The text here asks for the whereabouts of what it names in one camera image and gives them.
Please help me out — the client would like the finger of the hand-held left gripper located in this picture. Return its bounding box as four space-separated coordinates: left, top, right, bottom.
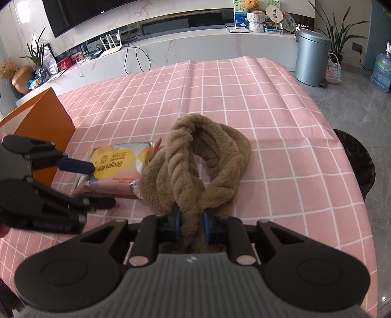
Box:
1 135 95 175
2 177 117 223

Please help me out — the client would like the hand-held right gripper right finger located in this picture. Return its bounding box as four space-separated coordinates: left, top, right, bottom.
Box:
202 210 310 266

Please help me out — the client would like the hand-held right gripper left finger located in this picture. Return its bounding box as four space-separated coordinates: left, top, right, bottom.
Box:
79 210 184 267

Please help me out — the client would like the yellow snack packet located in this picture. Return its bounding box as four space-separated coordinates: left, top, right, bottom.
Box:
70 138 163 200

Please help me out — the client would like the orange cardboard box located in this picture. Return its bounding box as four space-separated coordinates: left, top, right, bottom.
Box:
0 87 76 188

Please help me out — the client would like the brown twisted plush rope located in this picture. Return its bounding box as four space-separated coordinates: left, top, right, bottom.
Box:
139 113 252 254

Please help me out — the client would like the golden vase with dried flowers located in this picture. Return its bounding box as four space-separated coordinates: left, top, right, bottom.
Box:
0 59 35 94

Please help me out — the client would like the silver foil bag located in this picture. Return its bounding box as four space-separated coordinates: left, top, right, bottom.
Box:
42 45 59 76

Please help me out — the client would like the green plant in glass vase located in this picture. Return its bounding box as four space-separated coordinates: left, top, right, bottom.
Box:
20 26 50 84

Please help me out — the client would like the white router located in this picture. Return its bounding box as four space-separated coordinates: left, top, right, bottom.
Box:
99 33 123 57

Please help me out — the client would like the pink checked tablecloth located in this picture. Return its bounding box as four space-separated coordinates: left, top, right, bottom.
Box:
0 56 378 318

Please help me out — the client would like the black curved television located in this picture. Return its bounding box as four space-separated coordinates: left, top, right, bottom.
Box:
42 0 145 39

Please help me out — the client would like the dark round stool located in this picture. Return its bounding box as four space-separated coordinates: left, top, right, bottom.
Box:
332 128 376 203

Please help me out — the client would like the white marble television console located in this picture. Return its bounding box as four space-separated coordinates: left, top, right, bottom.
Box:
15 25 300 108

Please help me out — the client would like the grey pedal trash can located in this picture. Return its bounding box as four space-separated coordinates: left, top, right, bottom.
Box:
294 28 332 89

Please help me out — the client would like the woven pastel handbag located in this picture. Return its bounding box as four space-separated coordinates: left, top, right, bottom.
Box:
324 53 342 85

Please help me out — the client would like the stack of flat notebooks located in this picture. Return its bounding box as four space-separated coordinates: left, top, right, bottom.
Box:
225 23 250 34

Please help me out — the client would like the green blue painting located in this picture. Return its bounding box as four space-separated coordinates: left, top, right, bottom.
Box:
233 0 249 27

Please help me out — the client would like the round paper fan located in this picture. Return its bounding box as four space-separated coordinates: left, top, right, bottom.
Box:
265 5 283 29

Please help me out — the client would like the blue water bottle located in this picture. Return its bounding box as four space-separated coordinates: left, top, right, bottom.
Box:
370 52 391 92

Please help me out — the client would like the tall potted plant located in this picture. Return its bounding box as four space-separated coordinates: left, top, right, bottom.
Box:
308 0 370 62

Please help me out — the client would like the black cable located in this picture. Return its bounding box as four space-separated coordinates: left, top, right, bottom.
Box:
125 33 152 76

